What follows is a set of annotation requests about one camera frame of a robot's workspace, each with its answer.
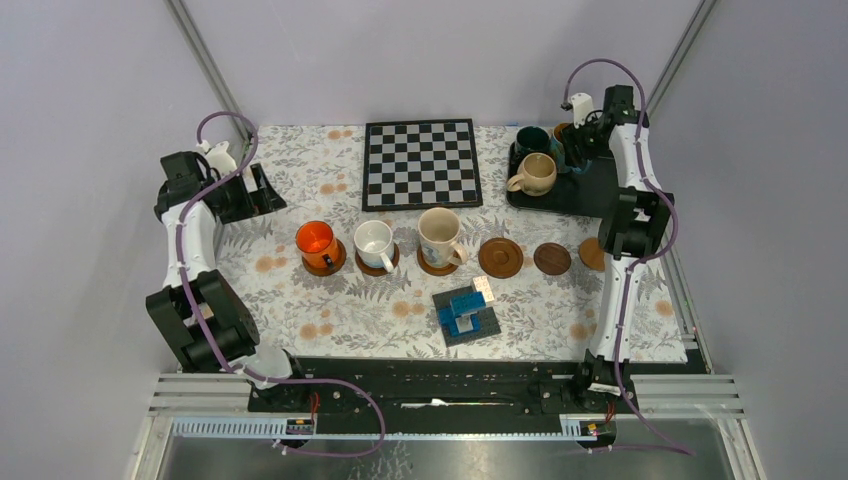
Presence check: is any blue mug yellow inside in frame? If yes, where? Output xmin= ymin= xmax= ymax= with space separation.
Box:
xmin=550 ymin=123 xmax=593 ymax=175

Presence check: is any black cup tray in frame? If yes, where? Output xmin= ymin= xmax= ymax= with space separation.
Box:
xmin=506 ymin=141 xmax=618 ymax=218

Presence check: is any beige round mug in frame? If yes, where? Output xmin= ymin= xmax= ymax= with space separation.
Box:
xmin=506 ymin=153 xmax=558 ymax=197

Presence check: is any light orange coaster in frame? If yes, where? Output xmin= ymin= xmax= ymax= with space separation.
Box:
xmin=578 ymin=237 xmax=606 ymax=272

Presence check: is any dark walnut coaster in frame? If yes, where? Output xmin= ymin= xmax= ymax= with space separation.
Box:
xmin=533 ymin=242 xmax=572 ymax=276

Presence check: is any brown wooden ringed coaster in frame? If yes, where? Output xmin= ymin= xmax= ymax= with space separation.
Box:
xmin=416 ymin=247 xmax=458 ymax=276
xmin=478 ymin=237 xmax=524 ymax=279
xmin=355 ymin=243 xmax=401 ymax=277
xmin=301 ymin=240 xmax=347 ymax=277

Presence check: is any orange mug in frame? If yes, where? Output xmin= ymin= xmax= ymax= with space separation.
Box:
xmin=296 ymin=221 xmax=337 ymax=255

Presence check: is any black white chessboard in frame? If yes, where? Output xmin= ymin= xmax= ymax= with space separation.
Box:
xmin=361 ymin=118 xmax=483 ymax=212

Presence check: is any cream tall mug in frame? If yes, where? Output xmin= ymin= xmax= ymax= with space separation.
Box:
xmin=417 ymin=207 xmax=469 ymax=269

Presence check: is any white mug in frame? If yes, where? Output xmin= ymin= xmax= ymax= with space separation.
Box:
xmin=354 ymin=220 xmax=395 ymax=273

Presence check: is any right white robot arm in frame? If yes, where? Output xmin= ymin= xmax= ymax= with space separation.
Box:
xmin=562 ymin=85 xmax=673 ymax=412

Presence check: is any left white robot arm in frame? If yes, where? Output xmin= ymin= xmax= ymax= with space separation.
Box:
xmin=145 ymin=151 xmax=311 ymax=411

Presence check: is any dark green mug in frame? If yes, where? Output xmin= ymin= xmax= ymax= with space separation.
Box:
xmin=514 ymin=126 xmax=550 ymax=163

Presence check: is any lego brick model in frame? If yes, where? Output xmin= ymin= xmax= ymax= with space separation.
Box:
xmin=432 ymin=275 xmax=502 ymax=347

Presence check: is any floral tablecloth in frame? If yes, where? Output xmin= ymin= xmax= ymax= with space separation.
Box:
xmin=190 ymin=124 xmax=690 ymax=364

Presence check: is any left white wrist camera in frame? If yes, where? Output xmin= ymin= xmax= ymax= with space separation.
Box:
xmin=196 ymin=140 xmax=238 ymax=177

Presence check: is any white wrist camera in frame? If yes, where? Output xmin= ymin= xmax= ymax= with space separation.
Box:
xmin=196 ymin=140 xmax=238 ymax=177
xmin=561 ymin=92 xmax=594 ymax=129

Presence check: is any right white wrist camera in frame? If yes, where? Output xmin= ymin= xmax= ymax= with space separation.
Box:
xmin=561 ymin=92 xmax=594 ymax=129

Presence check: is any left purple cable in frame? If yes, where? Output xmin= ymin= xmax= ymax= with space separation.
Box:
xmin=173 ymin=111 xmax=388 ymax=460

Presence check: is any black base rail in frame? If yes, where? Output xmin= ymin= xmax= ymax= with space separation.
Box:
xmin=182 ymin=354 xmax=708 ymax=436

